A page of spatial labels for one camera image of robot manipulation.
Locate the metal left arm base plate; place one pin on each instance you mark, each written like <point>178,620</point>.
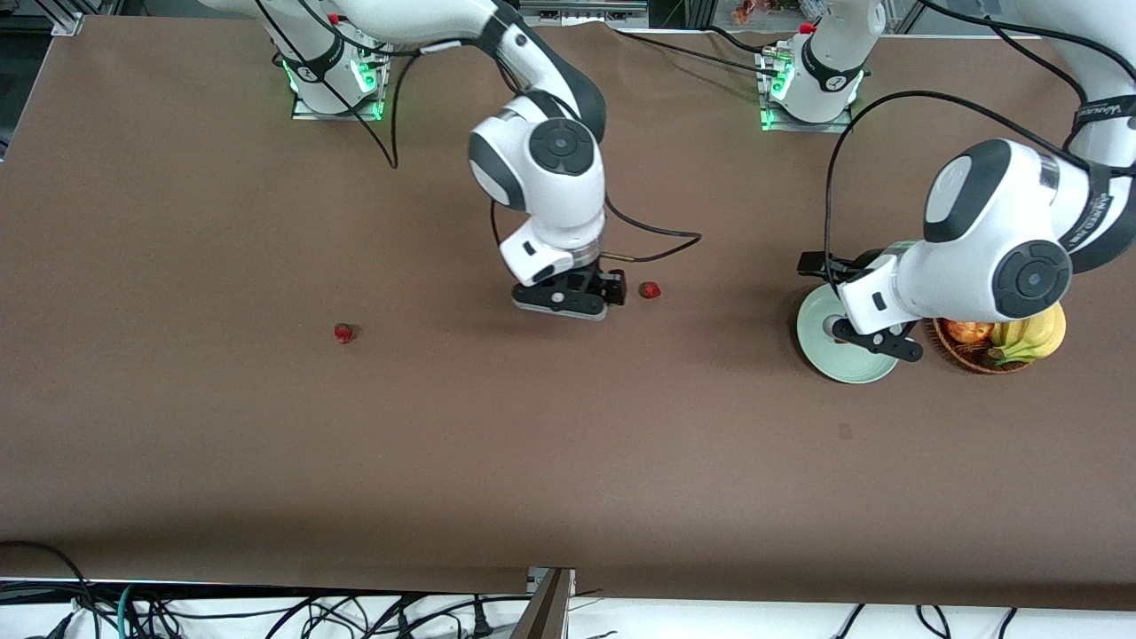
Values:
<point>839,127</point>

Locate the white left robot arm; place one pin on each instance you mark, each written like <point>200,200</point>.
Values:
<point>994,231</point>

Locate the silver equipment box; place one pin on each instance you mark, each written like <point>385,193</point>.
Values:
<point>581,11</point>

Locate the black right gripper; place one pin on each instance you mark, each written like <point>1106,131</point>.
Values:
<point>593,280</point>

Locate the orange red object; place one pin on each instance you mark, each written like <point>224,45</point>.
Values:
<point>754,9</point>

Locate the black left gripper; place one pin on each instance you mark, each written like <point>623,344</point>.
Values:
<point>857,264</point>

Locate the brown wicker basket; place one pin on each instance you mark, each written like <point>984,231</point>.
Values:
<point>958,359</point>

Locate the brown table cover sheet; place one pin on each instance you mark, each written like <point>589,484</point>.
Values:
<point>532,444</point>

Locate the dark table leg post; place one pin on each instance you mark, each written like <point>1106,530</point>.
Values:
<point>541,617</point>

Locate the light green round plate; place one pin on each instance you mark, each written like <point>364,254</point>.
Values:
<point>830,359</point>

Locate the red yellow apple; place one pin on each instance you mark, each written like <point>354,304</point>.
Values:
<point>967,334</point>

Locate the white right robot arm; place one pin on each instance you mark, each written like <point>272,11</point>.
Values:
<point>550,186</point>

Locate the yellow banana bunch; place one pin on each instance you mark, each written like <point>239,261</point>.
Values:
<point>1038,342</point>

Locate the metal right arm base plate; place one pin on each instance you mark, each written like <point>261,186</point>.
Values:
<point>355,114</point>

